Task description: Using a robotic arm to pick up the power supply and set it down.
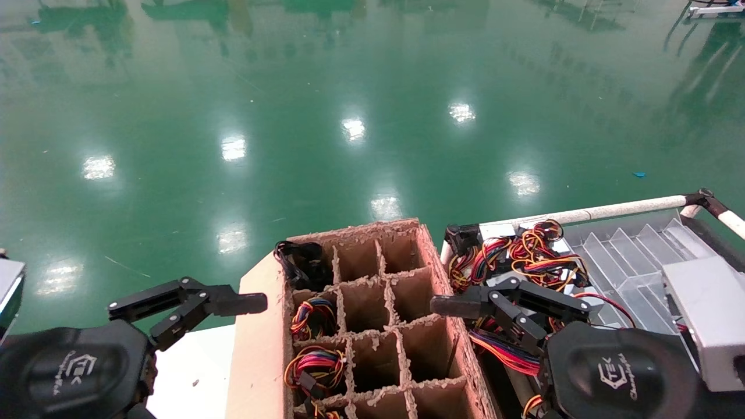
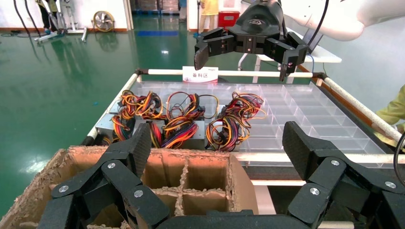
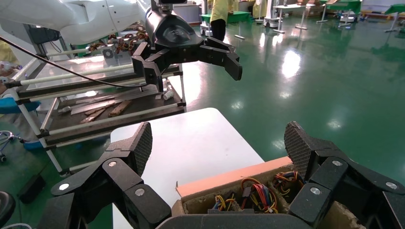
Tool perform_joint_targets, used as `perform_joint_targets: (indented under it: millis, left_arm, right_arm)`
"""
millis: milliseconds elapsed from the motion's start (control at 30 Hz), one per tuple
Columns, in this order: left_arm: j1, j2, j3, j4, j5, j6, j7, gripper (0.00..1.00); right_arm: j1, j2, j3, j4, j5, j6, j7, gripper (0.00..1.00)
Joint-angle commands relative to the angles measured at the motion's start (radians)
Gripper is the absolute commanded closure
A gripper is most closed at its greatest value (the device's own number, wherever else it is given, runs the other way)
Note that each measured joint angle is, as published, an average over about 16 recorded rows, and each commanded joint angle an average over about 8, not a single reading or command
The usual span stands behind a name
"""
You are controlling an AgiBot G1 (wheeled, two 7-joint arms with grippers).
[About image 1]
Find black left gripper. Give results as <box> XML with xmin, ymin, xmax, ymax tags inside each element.
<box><xmin>0</xmin><ymin>278</ymin><xmax>268</xmax><ymax>419</ymax></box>

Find white equipment stand base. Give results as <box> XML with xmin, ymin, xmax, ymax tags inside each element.
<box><xmin>687</xmin><ymin>0</ymin><xmax>745</xmax><ymax>19</ymax></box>

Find brown cardboard box with dividers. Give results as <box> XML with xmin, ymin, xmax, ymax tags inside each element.
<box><xmin>226</xmin><ymin>218</ymin><xmax>496</xmax><ymax>419</ymax></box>

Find silver power supply purple cables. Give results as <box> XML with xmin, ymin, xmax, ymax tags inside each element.
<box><xmin>469</xmin><ymin>317</ymin><xmax>545</xmax><ymax>377</ymax></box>

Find white pipe cart frame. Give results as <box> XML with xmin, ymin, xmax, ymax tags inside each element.
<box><xmin>439</xmin><ymin>188</ymin><xmax>745</xmax><ymax>269</ymax></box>

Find silver power supply black connector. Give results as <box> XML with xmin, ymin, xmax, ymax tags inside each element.
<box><xmin>445</xmin><ymin>223</ymin><xmax>513</xmax><ymax>293</ymax></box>

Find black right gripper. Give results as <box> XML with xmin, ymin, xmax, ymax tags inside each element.
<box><xmin>431</xmin><ymin>276</ymin><xmax>700</xmax><ymax>419</ymax></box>

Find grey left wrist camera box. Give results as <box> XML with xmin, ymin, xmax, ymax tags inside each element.
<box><xmin>0</xmin><ymin>256</ymin><xmax>26</xmax><ymax>342</ymax></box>

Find power supply with black cables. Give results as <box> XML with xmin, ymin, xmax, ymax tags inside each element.
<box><xmin>274</xmin><ymin>240</ymin><xmax>336</xmax><ymax>292</ymax></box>

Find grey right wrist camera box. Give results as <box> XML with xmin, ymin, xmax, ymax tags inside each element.
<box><xmin>662</xmin><ymin>255</ymin><xmax>745</xmax><ymax>392</ymax></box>

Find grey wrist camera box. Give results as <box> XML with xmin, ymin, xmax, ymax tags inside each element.
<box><xmin>662</xmin><ymin>255</ymin><xmax>745</xmax><ymax>392</ymax></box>
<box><xmin>0</xmin><ymin>256</ymin><xmax>26</xmax><ymax>342</ymax></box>

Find silver power supply coloured cables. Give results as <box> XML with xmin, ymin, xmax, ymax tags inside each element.
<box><xmin>521</xmin><ymin>394</ymin><xmax>548</xmax><ymax>419</ymax></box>
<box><xmin>485</xmin><ymin>272</ymin><xmax>520</xmax><ymax>290</ymax></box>

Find clear plastic divider tray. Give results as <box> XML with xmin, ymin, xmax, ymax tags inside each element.
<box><xmin>560</xmin><ymin>209</ymin><xmax>718</xmax><ymax>351</ymax></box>

